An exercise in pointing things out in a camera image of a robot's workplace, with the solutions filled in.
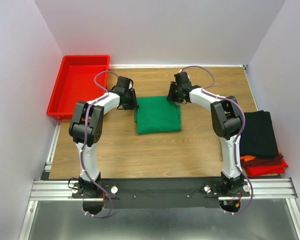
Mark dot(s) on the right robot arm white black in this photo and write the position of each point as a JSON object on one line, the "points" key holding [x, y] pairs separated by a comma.
{"points": [[228, 122]]}

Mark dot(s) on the black folded t shirt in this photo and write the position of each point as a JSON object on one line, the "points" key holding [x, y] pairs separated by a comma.
{"points": [[257, 138]]}

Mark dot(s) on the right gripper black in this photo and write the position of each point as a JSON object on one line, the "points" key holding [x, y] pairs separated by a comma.
{"points": [[170, 95]]}

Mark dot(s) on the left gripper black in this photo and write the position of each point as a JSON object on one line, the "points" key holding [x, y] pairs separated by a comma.
{"points": [[134, 103]]}

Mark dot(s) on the dark red folded t shirt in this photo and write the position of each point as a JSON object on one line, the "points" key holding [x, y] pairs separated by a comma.
{"points": [[262, 162]]}

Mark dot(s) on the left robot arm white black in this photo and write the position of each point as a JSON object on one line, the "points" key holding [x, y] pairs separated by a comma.
{"points": [[86, 129]]}

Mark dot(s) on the green polo shirt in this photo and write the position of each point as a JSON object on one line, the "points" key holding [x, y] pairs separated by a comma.
{"points": [[156, 115]]}

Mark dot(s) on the orange folded t shirt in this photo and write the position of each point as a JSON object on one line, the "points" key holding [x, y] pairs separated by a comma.
{"points": [[247, 158]]}

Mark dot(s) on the aluminium frame rail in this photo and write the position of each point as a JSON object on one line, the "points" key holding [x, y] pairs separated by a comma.
{"points": [[53, 214]]}

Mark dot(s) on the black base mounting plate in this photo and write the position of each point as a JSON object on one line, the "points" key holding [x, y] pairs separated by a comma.
{"points": [[149, 193]]}

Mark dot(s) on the red plastic bin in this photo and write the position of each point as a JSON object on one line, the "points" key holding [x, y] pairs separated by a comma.
{"points": [[75, 82]]}

